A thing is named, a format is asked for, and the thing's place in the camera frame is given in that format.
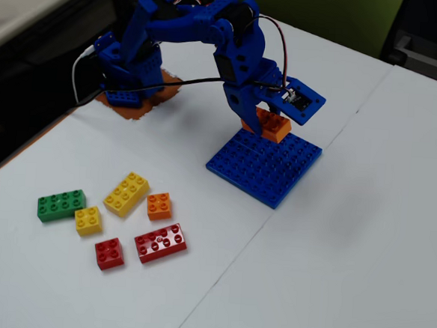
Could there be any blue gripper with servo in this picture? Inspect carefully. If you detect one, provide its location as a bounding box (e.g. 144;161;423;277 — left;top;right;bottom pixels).
208;52;291;138

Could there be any orange 2x4 toy block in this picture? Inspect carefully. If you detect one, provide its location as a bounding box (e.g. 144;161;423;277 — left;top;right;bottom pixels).
239;105;294;145

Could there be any orange 2x2 toy block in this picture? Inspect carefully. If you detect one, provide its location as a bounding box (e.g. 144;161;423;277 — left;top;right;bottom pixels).
145;191;174;223

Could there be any yellow 2x4 toy block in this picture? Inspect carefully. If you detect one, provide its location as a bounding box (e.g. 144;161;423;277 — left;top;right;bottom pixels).
102;169;151;220

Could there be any red 2x4 toy block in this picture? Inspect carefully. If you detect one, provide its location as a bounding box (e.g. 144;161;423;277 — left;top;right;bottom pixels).
132;220;189;267

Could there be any yellow 2x2 toy block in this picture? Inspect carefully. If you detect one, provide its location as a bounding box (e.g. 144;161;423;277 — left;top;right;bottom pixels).
73;204;106;238

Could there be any red 2x2 toy block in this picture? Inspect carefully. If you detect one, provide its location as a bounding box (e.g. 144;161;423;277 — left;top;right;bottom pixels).
93;236;127;273

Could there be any green 2x4 toy block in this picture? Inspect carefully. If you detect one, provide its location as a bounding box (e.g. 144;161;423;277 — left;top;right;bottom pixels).
36;186;88;227

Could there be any blue 8x8 baseplate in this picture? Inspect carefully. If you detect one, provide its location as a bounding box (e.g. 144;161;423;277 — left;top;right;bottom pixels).
202;125;325;213

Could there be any white foam board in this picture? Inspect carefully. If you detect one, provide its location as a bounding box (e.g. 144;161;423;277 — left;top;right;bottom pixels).
0;0;398;328
169;49;437;328

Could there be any white desk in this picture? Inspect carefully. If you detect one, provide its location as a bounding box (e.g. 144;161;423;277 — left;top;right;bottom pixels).
0;0;103;62

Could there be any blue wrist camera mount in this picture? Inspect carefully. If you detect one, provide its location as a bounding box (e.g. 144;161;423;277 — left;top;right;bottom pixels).
260;75;328;128

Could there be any red white servo wire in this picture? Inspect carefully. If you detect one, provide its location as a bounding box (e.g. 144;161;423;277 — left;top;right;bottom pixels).
251;14;296;93

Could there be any black cable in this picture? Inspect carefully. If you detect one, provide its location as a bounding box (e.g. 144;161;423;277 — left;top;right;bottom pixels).
73;67;285;121

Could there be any grey metal chair frame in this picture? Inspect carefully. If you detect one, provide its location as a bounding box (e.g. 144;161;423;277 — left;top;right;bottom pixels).
391;29;437;86

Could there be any white cable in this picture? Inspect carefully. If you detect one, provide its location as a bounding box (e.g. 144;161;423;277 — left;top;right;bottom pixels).
69;45;98;106

